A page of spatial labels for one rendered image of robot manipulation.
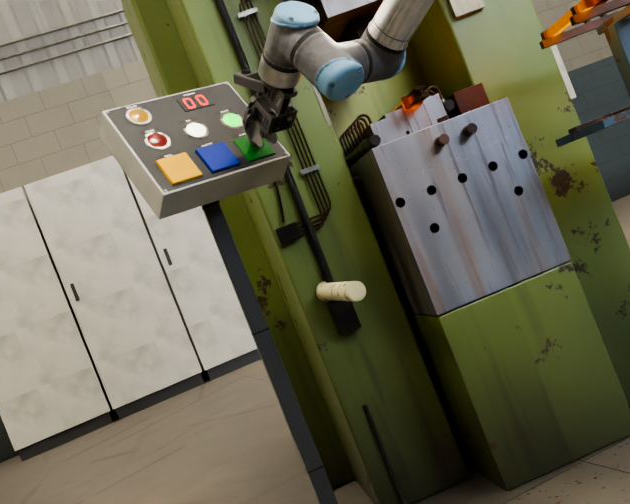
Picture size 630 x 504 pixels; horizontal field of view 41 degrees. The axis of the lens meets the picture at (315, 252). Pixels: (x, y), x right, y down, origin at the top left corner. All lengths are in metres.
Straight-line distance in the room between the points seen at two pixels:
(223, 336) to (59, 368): 1.38
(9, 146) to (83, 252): 1.38
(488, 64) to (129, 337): 5.26
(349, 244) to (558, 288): 0.55
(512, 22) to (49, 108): 6.14
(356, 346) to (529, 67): 0.92
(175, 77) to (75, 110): 5.43
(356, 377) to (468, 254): 0.45
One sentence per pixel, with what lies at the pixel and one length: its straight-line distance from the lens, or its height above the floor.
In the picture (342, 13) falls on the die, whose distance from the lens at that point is 2.22.
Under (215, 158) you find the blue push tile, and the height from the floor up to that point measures 1.01.
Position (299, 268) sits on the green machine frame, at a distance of 2.23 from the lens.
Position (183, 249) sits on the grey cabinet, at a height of 1.14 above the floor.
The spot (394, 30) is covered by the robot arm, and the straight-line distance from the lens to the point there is 1.69.
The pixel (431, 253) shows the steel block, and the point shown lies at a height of 0.62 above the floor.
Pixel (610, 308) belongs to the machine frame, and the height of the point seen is 0.28.
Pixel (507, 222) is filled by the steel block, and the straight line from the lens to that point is 2.16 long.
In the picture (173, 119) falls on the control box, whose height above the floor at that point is 1.13.
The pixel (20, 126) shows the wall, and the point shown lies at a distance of 8.12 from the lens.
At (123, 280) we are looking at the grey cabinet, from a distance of 7.23.
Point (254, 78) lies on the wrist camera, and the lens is 1.85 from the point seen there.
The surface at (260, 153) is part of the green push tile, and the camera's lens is 1.93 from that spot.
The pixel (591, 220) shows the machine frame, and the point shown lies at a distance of 2.47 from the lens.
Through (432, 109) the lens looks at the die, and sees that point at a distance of 2.20.
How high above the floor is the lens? 0.74
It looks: level
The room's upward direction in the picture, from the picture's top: 22 degrees counter-clockwise
